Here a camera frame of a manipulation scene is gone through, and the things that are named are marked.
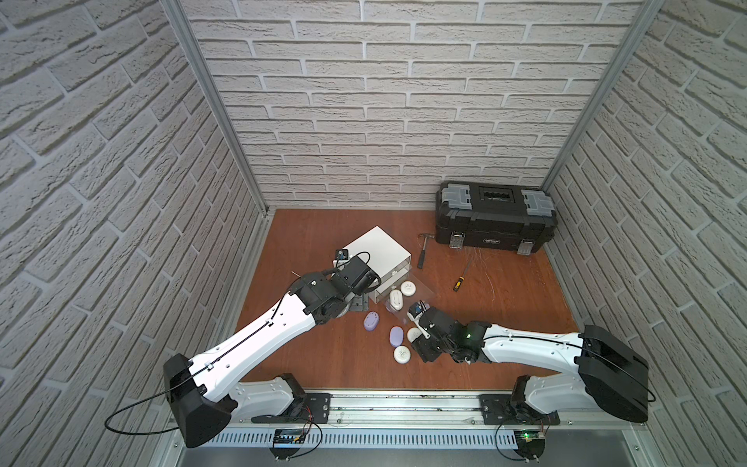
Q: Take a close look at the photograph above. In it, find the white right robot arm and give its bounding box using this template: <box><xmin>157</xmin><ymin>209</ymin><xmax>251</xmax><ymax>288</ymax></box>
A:
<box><xmin>408</xmin><ymin>302</ymin><xmax>655</xmax><ymax>423</ymax></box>

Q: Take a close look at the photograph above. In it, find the right controller board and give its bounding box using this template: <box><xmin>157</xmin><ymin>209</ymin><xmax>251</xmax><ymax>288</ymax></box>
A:
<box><xmin>514</xmin><ymin>431</ymin><xmax>546</xmax><ymax>462</ymax></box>

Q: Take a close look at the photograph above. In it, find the black plastic toolbox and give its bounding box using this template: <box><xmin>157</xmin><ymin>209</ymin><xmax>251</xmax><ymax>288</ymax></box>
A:
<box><xmin>435</xmin><ymin>181</ymin><xmax>558</xmax><ymax>256</ymax></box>

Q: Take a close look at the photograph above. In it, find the white round earphone case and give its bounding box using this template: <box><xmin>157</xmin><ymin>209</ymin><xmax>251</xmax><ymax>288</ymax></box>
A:
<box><xmin>400</xmin><ymin>280</ymin><xmax>417</xmax><ymax>297</ymax></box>
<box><xmin>407</xmin><ymin>327</ymin><xmax>422</xmax><ymax>342</ymax></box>
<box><xmin>393</xmin><ymin>346</ymin><xmax>412</xmax><ymax>365</ymax></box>

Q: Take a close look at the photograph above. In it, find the left controller board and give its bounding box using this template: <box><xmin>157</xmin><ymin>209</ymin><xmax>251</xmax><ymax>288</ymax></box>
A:
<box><xmin>270</xmin><ymin>428</ymin><xmax>309</xmax><ymax>460</ymax></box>

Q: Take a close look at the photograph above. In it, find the white drawer cabinet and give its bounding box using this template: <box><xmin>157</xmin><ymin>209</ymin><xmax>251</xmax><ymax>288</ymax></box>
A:
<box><xmin>344</xmin><ymin>226</ymin><xmax>412</xmax><ymax>303</ymax></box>

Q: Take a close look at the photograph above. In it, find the aluminium frame rail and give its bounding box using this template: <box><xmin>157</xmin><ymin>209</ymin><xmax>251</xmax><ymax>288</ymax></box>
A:
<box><xmin>229</xmin><ymin>383</ymin><xmax>642</xmax><ymax>430</ymax></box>

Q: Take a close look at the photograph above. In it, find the steel claw hammer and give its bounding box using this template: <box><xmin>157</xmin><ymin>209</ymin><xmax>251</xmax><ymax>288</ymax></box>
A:
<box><xmin>417</xmin><ymin>233</ymin><xmax>435</xmax><ymax>270</ymax></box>

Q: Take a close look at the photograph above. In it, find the purple earphone case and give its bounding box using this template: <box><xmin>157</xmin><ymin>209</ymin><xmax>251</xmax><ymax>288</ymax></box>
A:
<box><xmin>388</xmin><ymin>326</ymin><xmax>405</xmax><ymax>348</ymax></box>
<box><xmin>363</xmin><ymin>311</ymin><xmax>381</xmax><ymax>332</ymax></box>

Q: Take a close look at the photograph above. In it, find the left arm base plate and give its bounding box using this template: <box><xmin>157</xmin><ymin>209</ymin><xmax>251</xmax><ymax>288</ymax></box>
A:
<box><xmin>251</xmin><ymin>392</ymin><xmax>332</xmax><ymax>425</ymax></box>

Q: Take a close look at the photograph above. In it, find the white oblong earphone case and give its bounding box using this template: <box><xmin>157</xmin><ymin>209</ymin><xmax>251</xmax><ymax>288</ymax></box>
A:
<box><xmin>387</xmin><ymin>289</ymin><xmax>404</xmax><ymax>313</ymax></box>

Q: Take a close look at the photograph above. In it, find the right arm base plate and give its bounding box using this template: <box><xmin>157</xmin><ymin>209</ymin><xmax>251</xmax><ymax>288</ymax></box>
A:
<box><xmin>478</xmin><ymin>394</ymin><xmax>560</xmax><ymax>427</ymax></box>

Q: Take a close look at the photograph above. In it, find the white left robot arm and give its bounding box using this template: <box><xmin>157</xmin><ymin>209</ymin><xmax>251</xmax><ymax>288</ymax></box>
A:
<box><xmin>163</xmin><ymin>256</ymin><xmax>381</xmax><ymax>449</ymax></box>

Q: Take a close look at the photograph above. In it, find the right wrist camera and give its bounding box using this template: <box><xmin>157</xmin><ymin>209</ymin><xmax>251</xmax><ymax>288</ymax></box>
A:
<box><xmin>408</xmin><ymin>301</ymin><xmax>430</xmax><ymax>322</ymax></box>

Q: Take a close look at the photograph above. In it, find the yellow black screwdriver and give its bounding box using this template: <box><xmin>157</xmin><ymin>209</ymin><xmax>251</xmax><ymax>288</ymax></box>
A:
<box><xmin>452</xmin><ymin>259</ymin><xmax>474</xmax><ymax>292</ymax></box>

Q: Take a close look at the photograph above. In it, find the controller board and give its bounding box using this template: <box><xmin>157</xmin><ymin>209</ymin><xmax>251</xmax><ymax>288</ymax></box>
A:
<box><xmin>270</xmin><ymin>428</ymin><xmax>309</xmax><ymax>460</ymax></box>
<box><xmin>514</xmin><ymin>431</ymin><xmax>546</xmax><ymax>462</ymax></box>

